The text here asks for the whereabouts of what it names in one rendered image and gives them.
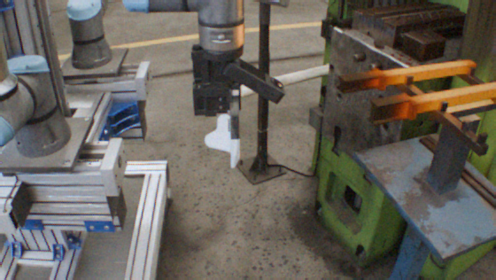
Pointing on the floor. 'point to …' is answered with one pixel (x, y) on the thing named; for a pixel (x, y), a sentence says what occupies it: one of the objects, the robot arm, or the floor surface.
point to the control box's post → (265, 73)
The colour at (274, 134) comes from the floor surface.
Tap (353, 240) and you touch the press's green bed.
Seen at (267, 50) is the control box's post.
